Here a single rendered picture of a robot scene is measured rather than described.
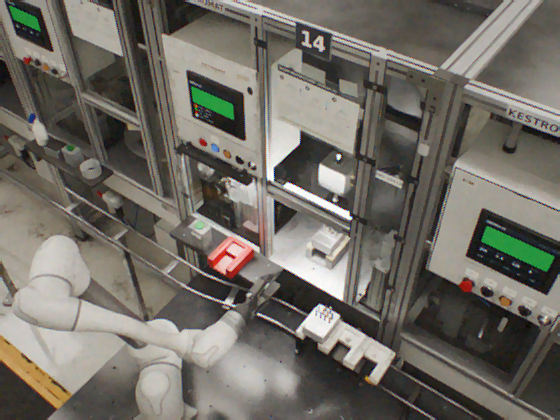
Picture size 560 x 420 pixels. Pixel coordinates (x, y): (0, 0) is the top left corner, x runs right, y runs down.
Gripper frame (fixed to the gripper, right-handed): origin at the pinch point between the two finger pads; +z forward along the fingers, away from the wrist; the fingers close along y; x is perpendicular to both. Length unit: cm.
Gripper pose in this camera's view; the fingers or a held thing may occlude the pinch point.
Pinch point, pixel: (272, 280)
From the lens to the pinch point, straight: 217.2
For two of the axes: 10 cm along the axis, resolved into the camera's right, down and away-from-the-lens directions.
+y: 0.0, -7.0, -7.2
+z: 5.9, -5.8, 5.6
